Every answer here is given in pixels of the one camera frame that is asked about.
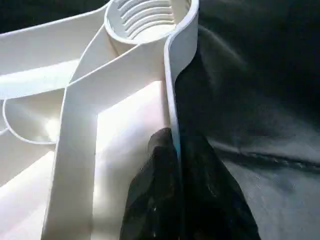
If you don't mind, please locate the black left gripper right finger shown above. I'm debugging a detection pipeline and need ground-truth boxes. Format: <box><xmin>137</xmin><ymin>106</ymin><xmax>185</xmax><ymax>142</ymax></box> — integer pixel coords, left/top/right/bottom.
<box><xmin>178</xmin><ymin>131</ymin><xmax>262</xmax><ymax>240</ymax></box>

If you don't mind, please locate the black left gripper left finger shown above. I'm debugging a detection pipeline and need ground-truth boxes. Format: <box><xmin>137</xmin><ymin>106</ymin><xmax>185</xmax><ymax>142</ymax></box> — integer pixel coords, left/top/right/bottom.
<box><xmin>119</xmin><ymin>127</ymin><xmax>184</xmax><ymax>240</ymax></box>

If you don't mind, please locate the white plastic table top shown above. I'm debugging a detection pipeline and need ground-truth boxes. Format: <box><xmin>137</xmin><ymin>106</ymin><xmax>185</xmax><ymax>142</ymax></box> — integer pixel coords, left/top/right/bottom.
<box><xmin>0</xmin><ymin>0</ymin><xmax>201</xmax><ymax>240</ymax></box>

